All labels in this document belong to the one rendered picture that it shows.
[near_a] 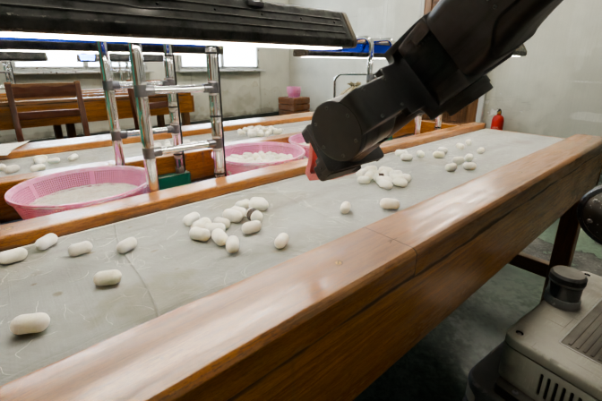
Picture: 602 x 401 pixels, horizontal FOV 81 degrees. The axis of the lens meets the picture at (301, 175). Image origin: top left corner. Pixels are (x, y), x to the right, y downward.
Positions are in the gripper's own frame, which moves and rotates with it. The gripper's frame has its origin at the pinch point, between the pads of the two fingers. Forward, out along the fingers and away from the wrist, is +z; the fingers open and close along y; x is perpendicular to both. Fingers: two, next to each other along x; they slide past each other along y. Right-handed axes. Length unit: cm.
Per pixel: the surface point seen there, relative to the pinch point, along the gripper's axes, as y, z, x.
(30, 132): 21, 436, -282
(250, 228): 5.7, 13.2, 2.2
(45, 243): 32.0, 24.1, -7.9
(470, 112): -453, 185, -82
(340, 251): 1.1, 0.2, 11.6
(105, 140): 10, 79, -55
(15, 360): 36.3, 7.3, 7.8
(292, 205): -7.5, 18.7, -0.4
